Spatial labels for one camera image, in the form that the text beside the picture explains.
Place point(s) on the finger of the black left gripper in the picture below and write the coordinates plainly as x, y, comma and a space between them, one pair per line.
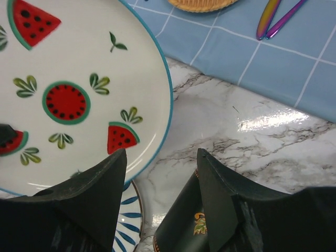
6, 133

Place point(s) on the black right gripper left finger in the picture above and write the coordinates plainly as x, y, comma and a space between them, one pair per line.
79, 214

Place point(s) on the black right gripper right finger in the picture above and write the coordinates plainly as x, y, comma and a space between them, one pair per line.
242, 215

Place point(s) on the blue striped white plate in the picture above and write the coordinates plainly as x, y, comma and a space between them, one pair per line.
130, 220

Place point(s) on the black skull pattern mug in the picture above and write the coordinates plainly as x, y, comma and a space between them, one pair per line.
184, 226

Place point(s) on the white watermelon round plate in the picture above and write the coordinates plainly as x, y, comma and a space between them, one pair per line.
79, 80

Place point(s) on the blue checked cloth mat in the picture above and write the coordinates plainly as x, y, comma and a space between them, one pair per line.
296, 67

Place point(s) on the iridescent rainbow spoon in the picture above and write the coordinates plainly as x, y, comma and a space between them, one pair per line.
280, 23

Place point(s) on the iridescent rainbow knife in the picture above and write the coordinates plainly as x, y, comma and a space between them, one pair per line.
266, 18

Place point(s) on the round woven wicker plate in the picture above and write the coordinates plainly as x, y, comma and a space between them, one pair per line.
201, 6

